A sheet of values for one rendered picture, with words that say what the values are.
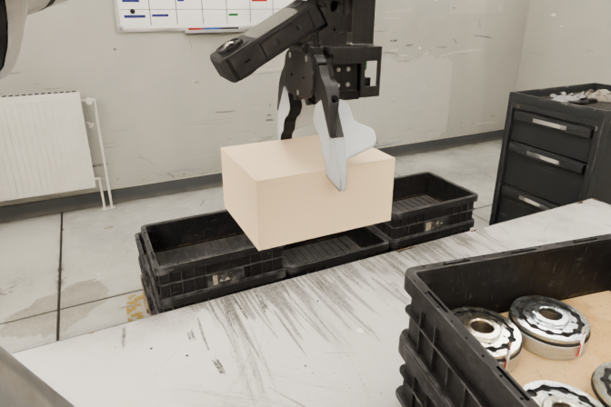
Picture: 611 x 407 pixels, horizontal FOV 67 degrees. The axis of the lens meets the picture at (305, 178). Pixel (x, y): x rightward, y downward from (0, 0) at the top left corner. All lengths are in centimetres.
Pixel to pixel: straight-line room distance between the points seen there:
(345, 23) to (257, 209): 21
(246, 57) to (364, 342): 60
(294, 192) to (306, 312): 52
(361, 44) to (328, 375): 54
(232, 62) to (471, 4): 404
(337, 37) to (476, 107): 421
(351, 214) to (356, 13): 21
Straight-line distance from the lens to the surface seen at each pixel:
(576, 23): 464
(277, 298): 99
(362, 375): 83
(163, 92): 324
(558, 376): 72
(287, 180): 45
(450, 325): 58
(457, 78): 443
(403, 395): 79
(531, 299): 79
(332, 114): 45
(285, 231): 47
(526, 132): 230
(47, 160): 318
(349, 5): 50
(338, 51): 47
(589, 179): 213
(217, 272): 141
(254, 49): 45
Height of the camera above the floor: 128
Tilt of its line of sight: 21 degrees down
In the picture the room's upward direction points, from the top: straight up
